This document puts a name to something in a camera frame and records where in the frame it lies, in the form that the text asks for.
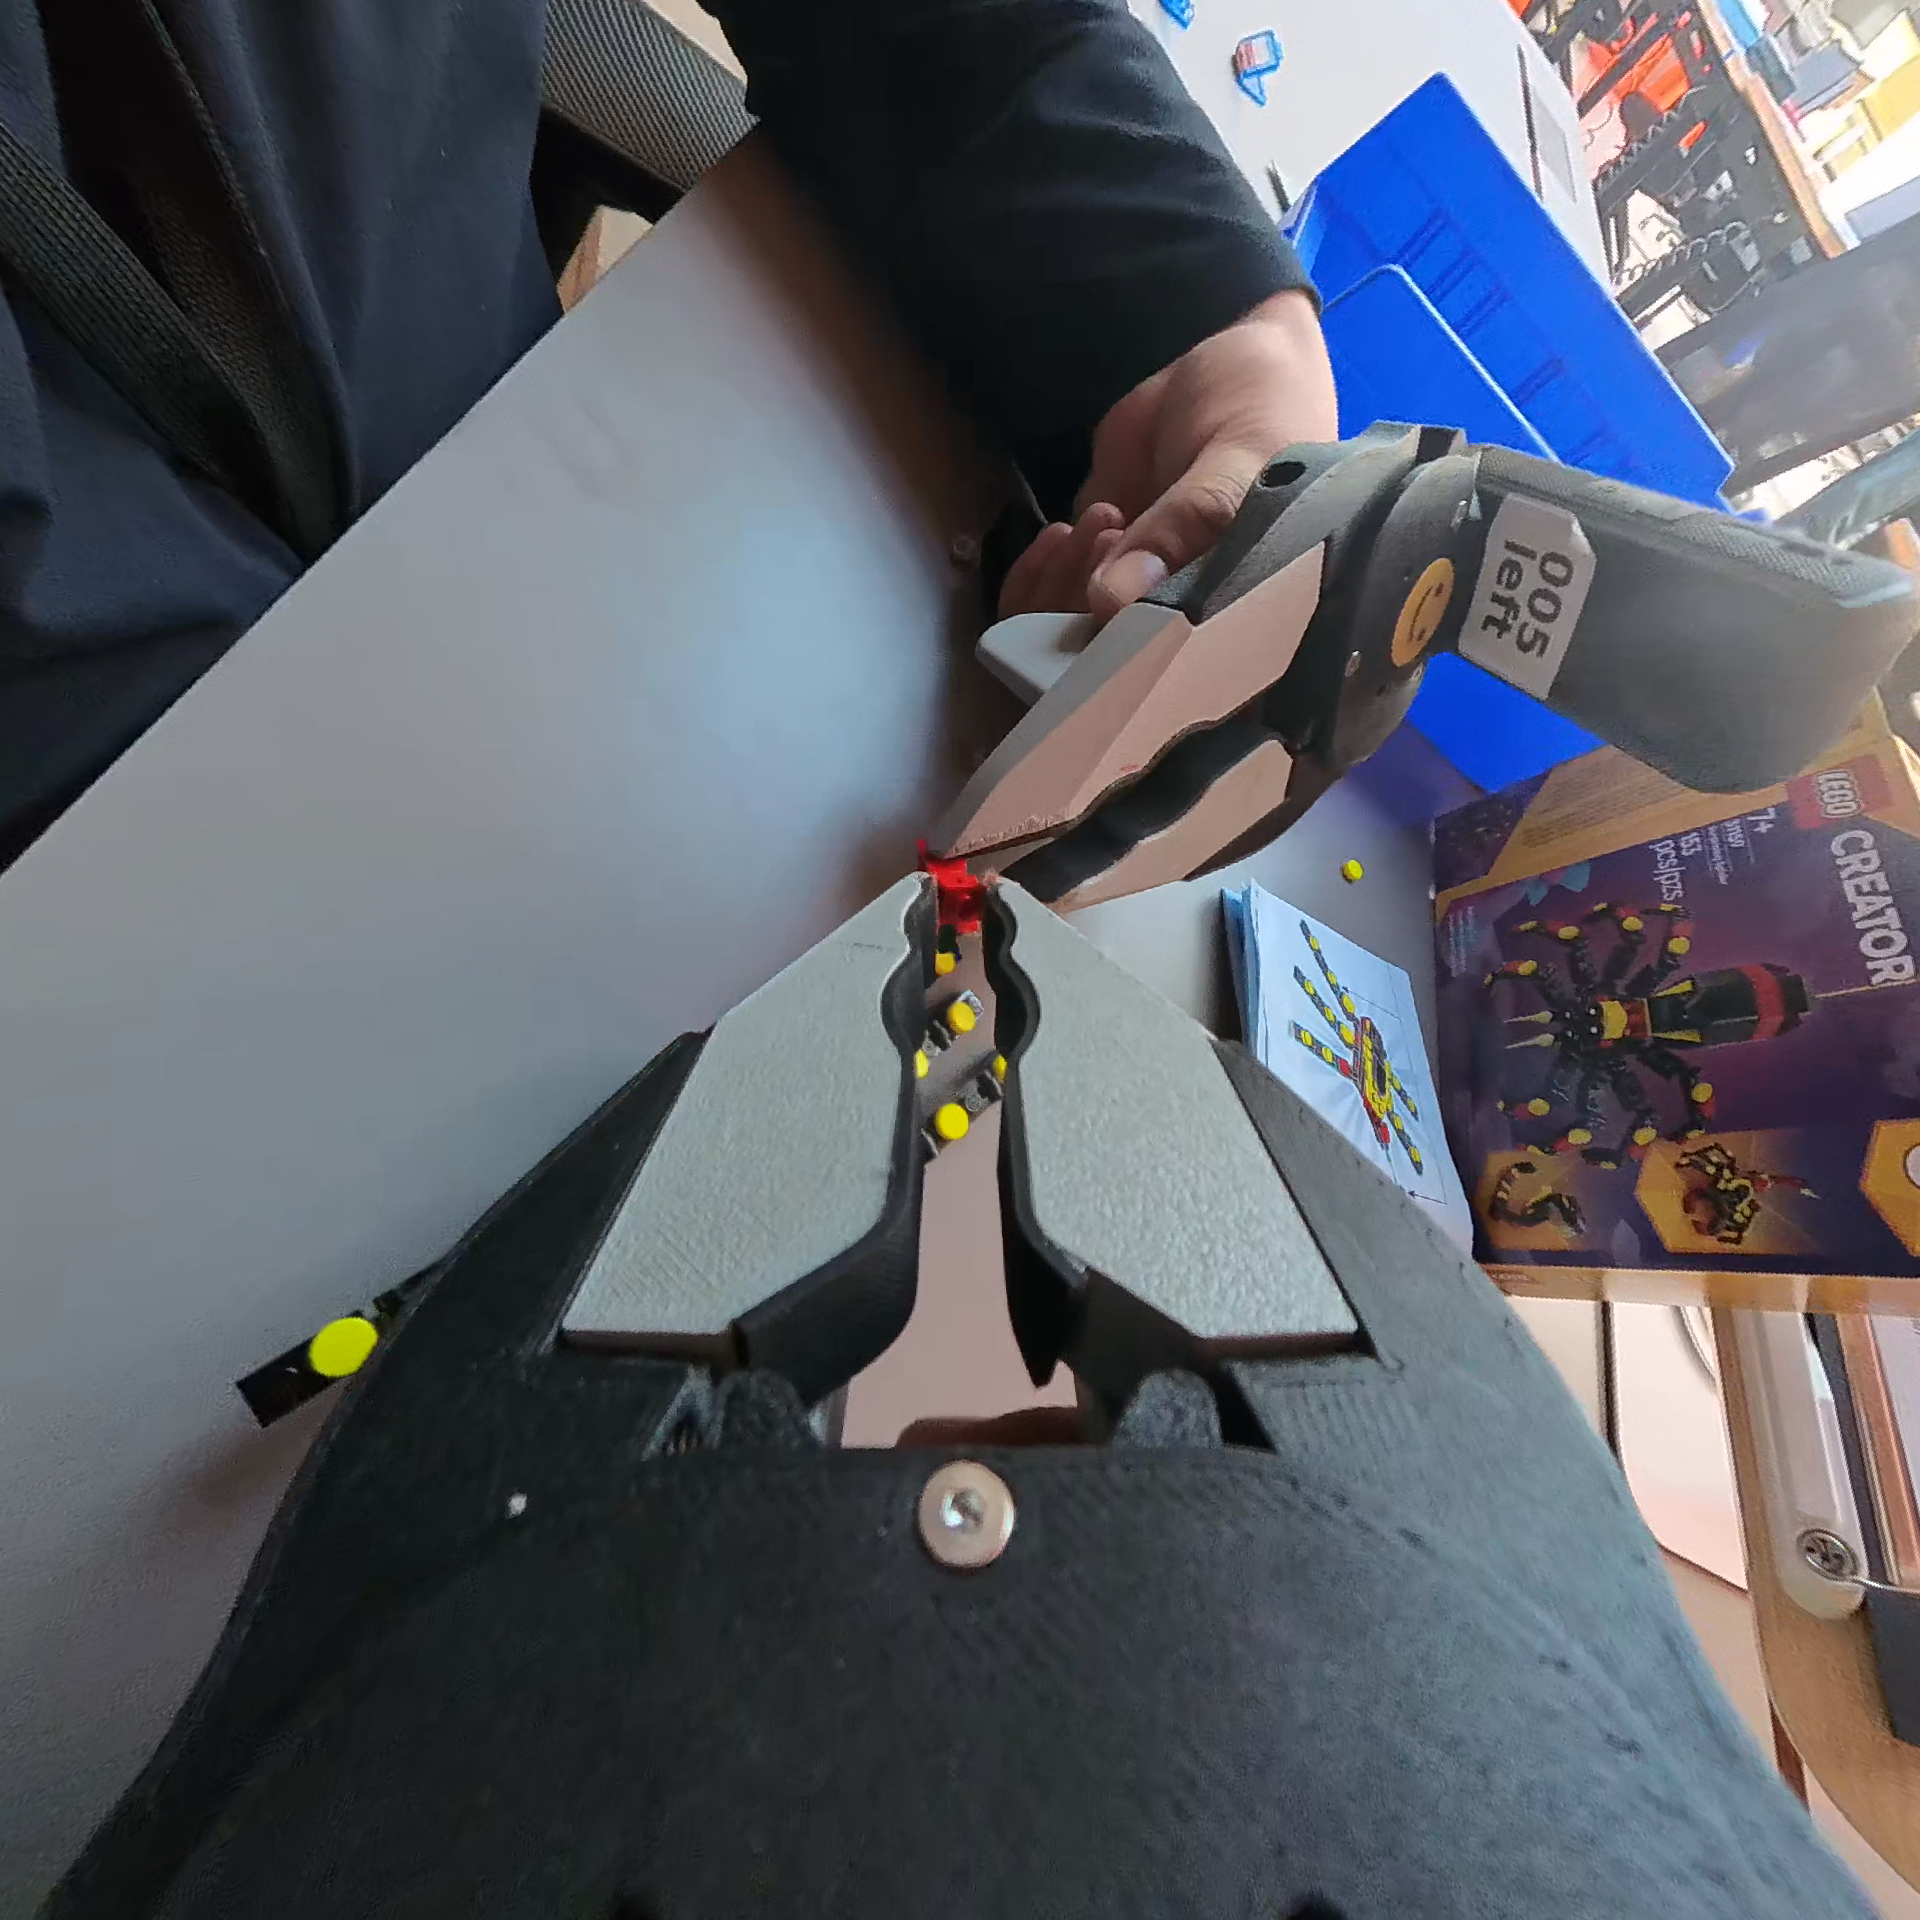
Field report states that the long background work table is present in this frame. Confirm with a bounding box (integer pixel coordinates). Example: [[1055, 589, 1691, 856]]
[[1545, 0, 1846, 318]]

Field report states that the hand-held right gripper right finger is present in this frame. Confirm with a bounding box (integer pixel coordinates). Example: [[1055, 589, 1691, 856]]
[[983, 880, 1365, 1396]]

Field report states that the black yellow brick spider model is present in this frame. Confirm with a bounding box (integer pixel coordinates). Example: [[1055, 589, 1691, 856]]
[[238, 928, 1015, 1427]]

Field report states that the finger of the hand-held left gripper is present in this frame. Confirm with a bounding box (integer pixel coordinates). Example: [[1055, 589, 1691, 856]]
[[1019, 736, 1308, 911], [921, 540, 1332, 863]]

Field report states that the person's torso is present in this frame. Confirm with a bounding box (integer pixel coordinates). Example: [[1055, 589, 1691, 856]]
[[0, 0, 569, 876]]

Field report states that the purple toy set box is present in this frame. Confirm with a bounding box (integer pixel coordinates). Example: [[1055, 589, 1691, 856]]
[[1425, 687, 1920, 1306]]

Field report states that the person's left hand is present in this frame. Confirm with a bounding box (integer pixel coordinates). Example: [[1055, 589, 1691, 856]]
[[996, 287, 1345, 620]]

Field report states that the building instruction booklet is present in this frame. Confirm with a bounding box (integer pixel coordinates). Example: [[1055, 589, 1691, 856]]
[[1219, 880, 1482, 1259]]

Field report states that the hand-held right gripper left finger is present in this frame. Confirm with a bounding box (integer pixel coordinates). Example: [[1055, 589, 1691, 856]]
[[557, 872, 939, 1389]]

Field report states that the instruction sheet on wooden stand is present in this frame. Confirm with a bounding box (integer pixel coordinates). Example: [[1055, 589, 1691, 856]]
[[1710, 1306, 1920, 1824]]

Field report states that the black computer monitor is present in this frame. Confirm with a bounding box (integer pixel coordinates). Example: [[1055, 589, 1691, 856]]
[[1642, 210, 1920, 504]]

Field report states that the black shoulder strap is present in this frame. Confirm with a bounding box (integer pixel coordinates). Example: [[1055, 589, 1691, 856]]
[[0, 106, 347, 565]]

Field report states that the person's left forearm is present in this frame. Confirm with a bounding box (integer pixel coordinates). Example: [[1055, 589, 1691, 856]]
[[703, 0, 1325, 519]]

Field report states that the metal wire page holder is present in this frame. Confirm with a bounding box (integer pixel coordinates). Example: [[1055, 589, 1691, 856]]
[[1797, 1527, 1920, 1596]]

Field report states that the white stand ledge bar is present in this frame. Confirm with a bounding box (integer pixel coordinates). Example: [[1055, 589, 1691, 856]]
[[1725, 1308, 1876, 1623]]

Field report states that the grey mesh office chair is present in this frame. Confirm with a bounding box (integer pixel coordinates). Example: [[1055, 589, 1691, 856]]
[[533, 0, 755, 227]]

